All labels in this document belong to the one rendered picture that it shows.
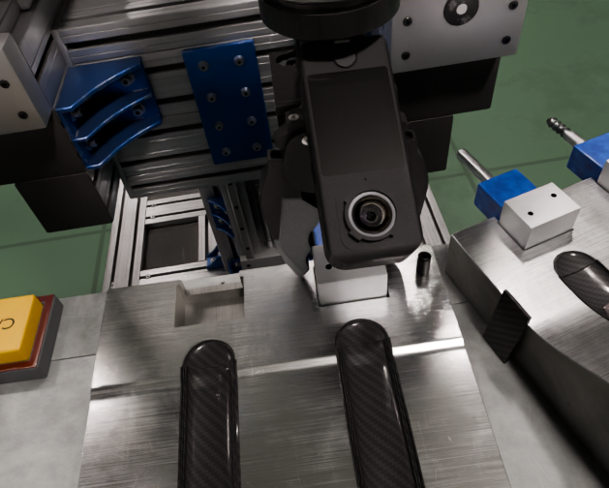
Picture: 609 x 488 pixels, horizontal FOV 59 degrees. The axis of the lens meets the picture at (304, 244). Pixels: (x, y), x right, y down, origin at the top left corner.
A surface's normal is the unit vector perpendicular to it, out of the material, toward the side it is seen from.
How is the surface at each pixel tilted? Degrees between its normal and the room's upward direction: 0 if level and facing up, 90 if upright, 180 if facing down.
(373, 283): 90
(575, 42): 0
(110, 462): 4
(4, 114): 90
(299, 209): 90
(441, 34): 90
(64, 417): 0
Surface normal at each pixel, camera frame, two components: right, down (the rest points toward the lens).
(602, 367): -0.27, -0.89
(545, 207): -0.10, -0.65
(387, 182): 0.00, -0.21
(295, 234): 0.11, 0.75
